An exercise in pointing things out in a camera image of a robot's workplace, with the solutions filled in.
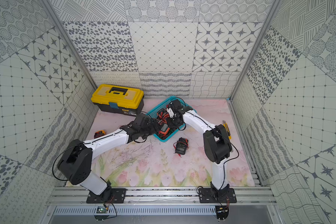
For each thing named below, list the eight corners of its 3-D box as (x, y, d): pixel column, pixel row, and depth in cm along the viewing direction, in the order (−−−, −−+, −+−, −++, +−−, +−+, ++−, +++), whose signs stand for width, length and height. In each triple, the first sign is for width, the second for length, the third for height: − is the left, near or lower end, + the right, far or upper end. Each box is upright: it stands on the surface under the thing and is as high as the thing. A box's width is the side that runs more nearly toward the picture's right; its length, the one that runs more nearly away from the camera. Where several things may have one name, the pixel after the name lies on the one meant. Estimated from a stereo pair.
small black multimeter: (170, 151, 92) (170, 148, 89) (180, 138, 99) (180, 135, 95) (181, 158, 89) (182, 156, 86) (190, 144, 95) (191, 141, 92)
